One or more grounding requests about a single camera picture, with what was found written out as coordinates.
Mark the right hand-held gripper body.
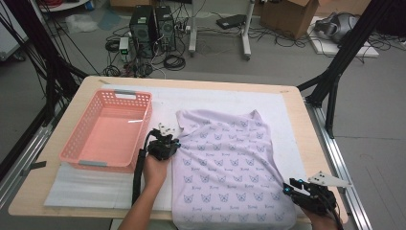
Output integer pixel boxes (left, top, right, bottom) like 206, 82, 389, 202
290, 171, 352, 216

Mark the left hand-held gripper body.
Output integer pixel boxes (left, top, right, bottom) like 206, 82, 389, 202
146, 123, 184, 162

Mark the purple printed towel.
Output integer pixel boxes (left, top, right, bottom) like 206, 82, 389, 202
170, 108, 307, 230

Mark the person's right hand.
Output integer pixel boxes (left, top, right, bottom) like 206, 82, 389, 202
301, 207, 340, 230

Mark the person's left hand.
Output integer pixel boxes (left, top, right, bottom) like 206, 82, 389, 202
142, 155, 171, 193

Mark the pink plastic basket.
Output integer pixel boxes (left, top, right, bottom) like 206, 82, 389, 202
58, 89, 153, 174

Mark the small white power unit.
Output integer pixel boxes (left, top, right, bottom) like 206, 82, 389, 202
118, 36, 130, 56

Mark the black computer tower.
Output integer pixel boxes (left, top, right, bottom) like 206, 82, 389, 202
128, 4, 157, 58
154, 5, 177, 52

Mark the white foam board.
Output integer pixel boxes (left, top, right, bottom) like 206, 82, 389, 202
307, 15, 381, 58

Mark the white-legged desk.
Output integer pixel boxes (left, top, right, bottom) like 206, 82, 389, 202
188, 0, 257, 61

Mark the black flat device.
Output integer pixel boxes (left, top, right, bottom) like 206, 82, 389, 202
215, 13, 248, 30

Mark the clear plastic bag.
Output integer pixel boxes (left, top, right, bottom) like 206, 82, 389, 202
65, 12, 99, 35

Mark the grey moulded shell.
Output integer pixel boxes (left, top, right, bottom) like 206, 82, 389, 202
314, 11, 360, 44

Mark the large open cardboard box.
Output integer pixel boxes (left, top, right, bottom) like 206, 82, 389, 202
259, 0, 320, 40

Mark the white round table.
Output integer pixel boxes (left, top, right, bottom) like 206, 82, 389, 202
37, 0, 94, 13

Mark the thin black cable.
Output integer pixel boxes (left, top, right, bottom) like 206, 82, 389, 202
320, 190, 345, 230

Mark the thick black sleeved cable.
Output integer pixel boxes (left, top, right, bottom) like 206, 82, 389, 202
131, 128, 161, 206

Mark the aluminium rail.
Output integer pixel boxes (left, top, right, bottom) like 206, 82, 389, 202
0, 104, 65, 209
304, 99, 374, 230

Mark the coiled black cable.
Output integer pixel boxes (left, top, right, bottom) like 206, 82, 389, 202
163, 54, 187, 72

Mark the grey metal bracket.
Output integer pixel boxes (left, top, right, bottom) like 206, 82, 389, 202
20, 160, 47, 176

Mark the black metal frame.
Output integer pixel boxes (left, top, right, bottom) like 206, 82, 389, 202
296, 0, 406, 140
0, 0, 89, 126

